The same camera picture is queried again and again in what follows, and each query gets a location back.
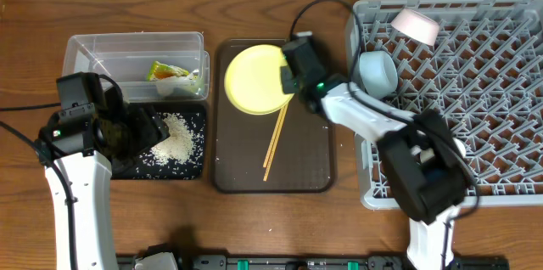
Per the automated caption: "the brown plastic serving tray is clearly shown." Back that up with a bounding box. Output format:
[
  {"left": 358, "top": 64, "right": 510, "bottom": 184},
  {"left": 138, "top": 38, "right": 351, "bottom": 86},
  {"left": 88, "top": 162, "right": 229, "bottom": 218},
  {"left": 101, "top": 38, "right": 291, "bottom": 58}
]
[{"left": 210, "top": 39, "right": 335, "bottom": 194}]

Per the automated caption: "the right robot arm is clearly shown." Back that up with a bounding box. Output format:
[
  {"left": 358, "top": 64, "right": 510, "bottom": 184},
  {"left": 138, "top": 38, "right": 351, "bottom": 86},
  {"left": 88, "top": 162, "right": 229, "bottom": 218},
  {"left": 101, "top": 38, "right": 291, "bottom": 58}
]
[{"left": 280, "top": 66, "right": 473, "bottom": 269}]

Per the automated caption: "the yellow plate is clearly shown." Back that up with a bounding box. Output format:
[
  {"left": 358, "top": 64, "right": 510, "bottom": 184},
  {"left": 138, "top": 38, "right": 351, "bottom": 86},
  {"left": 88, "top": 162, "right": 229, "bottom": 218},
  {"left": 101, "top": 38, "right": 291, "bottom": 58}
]
[{"left": 224, "top": 44, "right": 294, "bottom": 115}]

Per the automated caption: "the white green cup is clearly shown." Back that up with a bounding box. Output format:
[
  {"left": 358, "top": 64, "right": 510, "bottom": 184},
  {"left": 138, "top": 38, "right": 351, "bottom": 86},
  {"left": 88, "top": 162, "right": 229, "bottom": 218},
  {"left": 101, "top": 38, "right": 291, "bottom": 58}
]
[{"left": 453, "top": 138, "right": 467, "bottom": 157}]

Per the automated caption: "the wooden chopstick right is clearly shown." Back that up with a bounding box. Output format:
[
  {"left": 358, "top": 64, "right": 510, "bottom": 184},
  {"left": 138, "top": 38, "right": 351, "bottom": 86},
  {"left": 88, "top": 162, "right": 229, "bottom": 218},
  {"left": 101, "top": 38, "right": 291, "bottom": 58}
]
[{"left": 263, "top": 127, "right": 283, "bottom": 182}]

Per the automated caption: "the grey dishwasher rack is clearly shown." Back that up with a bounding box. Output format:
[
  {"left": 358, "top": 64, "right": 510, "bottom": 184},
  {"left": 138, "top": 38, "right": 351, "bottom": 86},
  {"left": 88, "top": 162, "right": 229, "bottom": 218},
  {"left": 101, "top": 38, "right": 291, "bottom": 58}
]
[{"left": 346, "top": 0, "right": 542, "bottom": 206}]

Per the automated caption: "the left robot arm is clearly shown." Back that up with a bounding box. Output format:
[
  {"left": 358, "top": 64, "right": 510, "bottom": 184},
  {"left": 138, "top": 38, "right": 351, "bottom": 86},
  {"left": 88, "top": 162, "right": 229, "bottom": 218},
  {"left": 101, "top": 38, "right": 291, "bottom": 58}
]
[{"left": 36, "top": 102, "right": 169, "bottom": 269}]

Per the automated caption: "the white tissue wad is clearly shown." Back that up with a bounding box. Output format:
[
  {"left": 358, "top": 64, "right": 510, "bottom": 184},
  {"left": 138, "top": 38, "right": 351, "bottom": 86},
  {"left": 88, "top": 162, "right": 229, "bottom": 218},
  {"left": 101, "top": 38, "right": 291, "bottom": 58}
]
[{"left": 155, "top": 72, "right": 201, "bottom": 97}]

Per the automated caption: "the wooden chopstick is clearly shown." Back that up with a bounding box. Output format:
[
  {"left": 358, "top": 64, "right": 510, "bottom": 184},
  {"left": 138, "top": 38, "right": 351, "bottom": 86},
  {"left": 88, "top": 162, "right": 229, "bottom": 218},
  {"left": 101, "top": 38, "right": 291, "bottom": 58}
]
[
  {"left": 263, "top": 104, "right": 288, "bottom": 167},
  {"left": 263, "top": 127, "right": 283, "bottom": 182}
]

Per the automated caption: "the black plastic tray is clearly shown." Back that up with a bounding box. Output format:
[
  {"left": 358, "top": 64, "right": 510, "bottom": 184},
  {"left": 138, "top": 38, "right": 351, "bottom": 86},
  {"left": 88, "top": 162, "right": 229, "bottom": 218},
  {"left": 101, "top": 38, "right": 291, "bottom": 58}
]
[{"left": 113, "top": 103, "right": 207, "bottom": 180}]

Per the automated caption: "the clear plastic bin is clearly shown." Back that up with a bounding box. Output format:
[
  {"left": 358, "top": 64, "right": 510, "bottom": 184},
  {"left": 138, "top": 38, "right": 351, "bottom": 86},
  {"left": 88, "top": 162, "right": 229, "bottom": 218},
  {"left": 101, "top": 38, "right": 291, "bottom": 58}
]
[{"left": 62, "top": 31, "right": 210, "bottom": 103}]

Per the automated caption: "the green snack wrapper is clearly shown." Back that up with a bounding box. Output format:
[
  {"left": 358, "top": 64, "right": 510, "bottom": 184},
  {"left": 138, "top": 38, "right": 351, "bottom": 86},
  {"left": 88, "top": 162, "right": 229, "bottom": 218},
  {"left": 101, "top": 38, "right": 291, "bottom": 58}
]
[{"left": 146, "top": 61, "right": 190, "bottom": 82}]

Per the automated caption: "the light blue bowl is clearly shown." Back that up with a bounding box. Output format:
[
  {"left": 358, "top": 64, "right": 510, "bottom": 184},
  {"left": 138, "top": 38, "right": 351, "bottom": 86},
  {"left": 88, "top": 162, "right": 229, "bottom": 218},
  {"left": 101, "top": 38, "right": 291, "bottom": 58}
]
[{"left": 355, "top": 51, "right": 399, "bottom": 99}]

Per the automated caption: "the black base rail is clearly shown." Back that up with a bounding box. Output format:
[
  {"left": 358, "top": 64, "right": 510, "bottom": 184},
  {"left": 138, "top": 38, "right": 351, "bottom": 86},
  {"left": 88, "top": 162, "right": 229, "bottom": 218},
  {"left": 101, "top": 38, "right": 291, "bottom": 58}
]
[{"left": 116, "top": 244, "right": 510, "bottom": 270}]

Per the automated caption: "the pink white bowl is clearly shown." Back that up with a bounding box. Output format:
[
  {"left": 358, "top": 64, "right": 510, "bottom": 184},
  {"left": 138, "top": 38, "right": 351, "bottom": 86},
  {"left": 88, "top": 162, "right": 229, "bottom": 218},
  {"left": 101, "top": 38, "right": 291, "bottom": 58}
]
[{"left": 391, "top": 8, "right": 439, "bottom": 46}]

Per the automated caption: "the wooden chopstick left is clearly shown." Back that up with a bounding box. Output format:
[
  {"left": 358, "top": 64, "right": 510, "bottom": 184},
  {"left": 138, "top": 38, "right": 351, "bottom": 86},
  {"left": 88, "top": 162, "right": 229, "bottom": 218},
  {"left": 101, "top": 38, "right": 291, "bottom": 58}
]
[{"left": 263, "top": 104, "right": 288, "bottom": 167}]

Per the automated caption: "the pile of white rice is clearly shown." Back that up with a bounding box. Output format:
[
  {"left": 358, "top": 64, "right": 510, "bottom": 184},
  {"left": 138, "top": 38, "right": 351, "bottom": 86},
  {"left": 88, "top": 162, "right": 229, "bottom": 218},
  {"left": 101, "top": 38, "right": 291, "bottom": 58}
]
[{"left": 140, "top": 113, "right": 204, "bottom": 166}]

